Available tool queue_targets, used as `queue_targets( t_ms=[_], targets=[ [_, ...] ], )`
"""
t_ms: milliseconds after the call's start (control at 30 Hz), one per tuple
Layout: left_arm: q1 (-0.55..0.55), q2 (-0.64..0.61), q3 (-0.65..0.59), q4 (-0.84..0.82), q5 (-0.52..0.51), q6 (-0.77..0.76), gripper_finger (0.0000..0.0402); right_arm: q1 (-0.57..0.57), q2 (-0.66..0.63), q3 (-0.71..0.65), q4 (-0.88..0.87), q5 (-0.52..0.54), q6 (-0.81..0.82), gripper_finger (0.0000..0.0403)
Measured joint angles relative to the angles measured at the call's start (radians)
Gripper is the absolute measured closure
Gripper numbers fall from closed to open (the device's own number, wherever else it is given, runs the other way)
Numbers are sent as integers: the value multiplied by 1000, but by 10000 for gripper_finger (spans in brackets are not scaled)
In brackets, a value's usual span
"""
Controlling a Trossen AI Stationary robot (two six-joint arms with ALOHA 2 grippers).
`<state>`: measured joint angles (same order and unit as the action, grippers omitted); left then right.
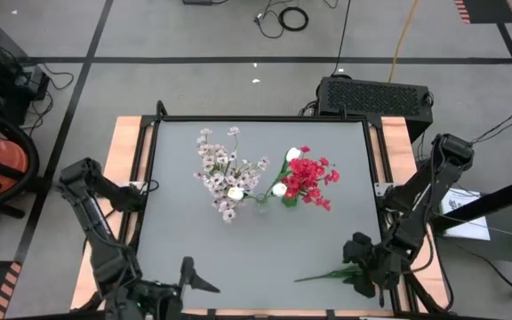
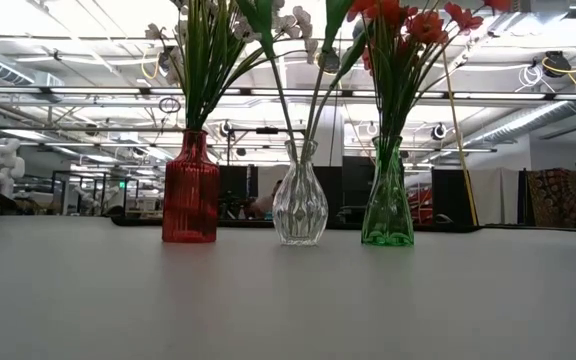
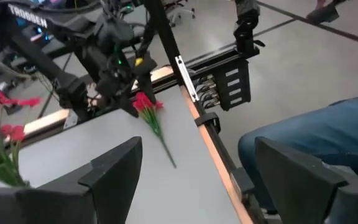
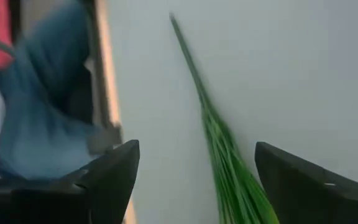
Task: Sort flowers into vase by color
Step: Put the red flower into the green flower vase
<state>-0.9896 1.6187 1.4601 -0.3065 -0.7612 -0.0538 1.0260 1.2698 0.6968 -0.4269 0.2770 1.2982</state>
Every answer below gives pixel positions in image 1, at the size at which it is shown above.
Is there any black hanging cable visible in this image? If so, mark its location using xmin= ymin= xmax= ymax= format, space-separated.
xmin=330 ymin=0 xmax=353 ymax=77

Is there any green flower stem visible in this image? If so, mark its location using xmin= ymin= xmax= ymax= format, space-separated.
xmin=293 ymin=262 xmax=366 ymax=284

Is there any clear glass vase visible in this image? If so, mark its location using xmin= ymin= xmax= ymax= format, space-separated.
xmin=255 ymin=195 xmax=272 ymax=215

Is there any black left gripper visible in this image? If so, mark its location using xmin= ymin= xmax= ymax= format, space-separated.
xmin=147 ymin=256 xmax=221 ymax=320

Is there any black striped floor mat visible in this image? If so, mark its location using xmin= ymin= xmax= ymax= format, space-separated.
xmin=453 ymin=0 xmax=512 ymax=25

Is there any black aluminium table frame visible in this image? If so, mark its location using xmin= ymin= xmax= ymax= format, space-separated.
xmin=117 ymin=100 xmax=452 ymax=320

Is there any white veined artificial flower bunch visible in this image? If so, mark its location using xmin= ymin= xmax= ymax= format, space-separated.
xmin=202 ymin=155 xmax=271 ymax=224
xmin=193 ymin=126 xmax=257 ymax=212

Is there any grey metal mounting plate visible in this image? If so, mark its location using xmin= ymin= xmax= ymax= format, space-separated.
xmin=373 ymin=181 xmax=394 ymax=197

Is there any black perforated computer case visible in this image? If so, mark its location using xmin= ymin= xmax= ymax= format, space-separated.
xmin=316 ymin=75 xmax=435 ymax=143

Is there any white printed paper sheet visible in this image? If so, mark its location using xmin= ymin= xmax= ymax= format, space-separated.
xmin=437 ymin=188 xmax=492 ymax=242

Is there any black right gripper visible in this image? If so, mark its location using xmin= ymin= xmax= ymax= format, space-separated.
xmin=343 ymin=231 xmax=402 ymax=300

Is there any yellow hanging cable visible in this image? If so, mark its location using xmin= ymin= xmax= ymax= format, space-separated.
xmin=388 ymin=0 xmax=420 ymax=84

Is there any coiled black cable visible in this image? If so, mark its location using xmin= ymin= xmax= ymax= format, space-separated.
xmin=277 ymin=5 xmax=310 ymax=33

